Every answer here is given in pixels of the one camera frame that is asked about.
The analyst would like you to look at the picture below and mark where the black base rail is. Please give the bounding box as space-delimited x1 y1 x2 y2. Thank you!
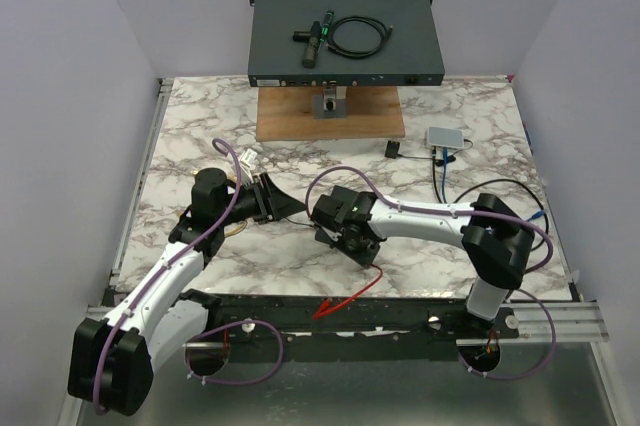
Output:
183 290 519 371

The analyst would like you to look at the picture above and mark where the yellow ethernet cable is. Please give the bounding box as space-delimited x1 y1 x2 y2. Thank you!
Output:
223 175 249 238

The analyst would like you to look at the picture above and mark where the wooden board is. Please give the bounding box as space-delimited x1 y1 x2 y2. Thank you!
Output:
256 87 405 142

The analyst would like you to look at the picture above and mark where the red ethernet cable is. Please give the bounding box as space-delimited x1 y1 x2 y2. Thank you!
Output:
310 263 385 321

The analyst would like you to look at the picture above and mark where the small black power adapter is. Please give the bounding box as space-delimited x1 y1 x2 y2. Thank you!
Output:
281 217 319 229

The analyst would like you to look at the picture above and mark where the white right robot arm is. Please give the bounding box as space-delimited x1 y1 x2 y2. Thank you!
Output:
311 186 534 338

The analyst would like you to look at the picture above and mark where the black network switch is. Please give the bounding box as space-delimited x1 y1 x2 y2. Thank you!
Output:
313 222 384 268

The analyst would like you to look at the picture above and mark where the white grey small switch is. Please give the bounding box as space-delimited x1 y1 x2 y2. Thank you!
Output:
426 126 465 150

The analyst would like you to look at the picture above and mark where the grey rack unit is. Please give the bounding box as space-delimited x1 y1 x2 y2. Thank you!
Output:
247 0 445 87

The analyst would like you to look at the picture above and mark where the black coiled cable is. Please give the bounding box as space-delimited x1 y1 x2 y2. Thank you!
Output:
327 15 394 60

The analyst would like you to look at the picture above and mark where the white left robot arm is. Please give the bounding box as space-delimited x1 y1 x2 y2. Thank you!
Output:
67 168 305 416

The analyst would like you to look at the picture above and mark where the blue ethernet cable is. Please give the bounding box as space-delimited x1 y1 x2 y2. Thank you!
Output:
434 145 546 222

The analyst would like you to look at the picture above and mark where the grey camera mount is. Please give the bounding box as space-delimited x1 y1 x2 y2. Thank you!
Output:
312 86 347 119

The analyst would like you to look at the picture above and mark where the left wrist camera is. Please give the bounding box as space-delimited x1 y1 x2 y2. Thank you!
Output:
239 148 258 177

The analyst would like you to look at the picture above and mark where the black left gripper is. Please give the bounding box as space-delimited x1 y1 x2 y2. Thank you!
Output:
217 173 307 227

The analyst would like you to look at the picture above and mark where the black ethernet cable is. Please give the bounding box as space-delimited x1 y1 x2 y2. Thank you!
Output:
433 145 550 252

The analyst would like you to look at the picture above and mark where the black power adapter with cable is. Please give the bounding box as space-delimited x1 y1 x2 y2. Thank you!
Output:
383 139 474 162

